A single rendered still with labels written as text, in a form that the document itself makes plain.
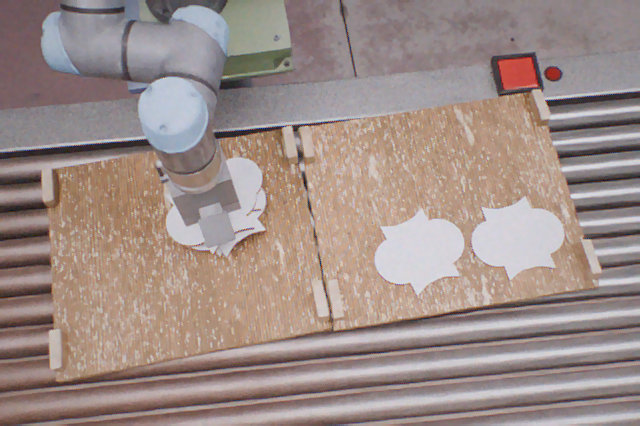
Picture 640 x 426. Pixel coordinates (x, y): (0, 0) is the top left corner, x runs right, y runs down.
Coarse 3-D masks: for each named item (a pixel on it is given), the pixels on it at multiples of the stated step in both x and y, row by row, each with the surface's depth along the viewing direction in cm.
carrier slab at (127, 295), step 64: (64, 192) 118; (128, 192) 117; (64, 256) 113; (128, 256) 113; (192, 256) 113; (256, 256) 113; (64, 320) 109; (128, 320) 109; (192, 320) 109; (256, 320) 109
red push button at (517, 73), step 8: (504, 64) 126; (512, 64) 126; (520, 64) 126; (528, 64) 126; (504, 72) 126; (512, 72) 126; (520, 72) 126; (528, 72) 126; (504, 80) 125; (512, 80) 125; (520, 80) 125; (528, 80) 125; (536, 80) 125; (504, 88) 125; (512, 88) 125
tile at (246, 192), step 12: (240, 180) 111; (240, 192) 110; (252, 192) 110; (240, 204) 110; (252, 204) 110; (168, 216) 109; (228, 216) 109; (240, 216) 109; (168, 228) 108; (180, 228) 108; (192, 228) 108; (240, 228) 108; (252, 228) 109; (180, 240) 108; (192, 240) 108; (204, 240) 108
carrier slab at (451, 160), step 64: (320, 128) 121; (384, 128) 121; (448, 128) 121; (512, 128) 121; (320, 192) 117; (384, 192) 117; (448, 192) 116; (512, 192) 116; (320, 256) 113; (576, 256) 112; (384, 320) 109
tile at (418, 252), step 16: (400, 224) 114; (416, 224) 114; (432, 224) 113; (448, 224) 113; (400, 240) 113; (416, 240) 112; (432, 240) 112; (448, 240) 112; (384, 256) 112; (400, 256) 112; (416, 256) 111; (432, 256) 111; (448, 256) 111; (384, 272) 111; (400, 272) 111; (416, 272) 110; (432, 272) 110; (448, 272) 110; (416, 288) 110
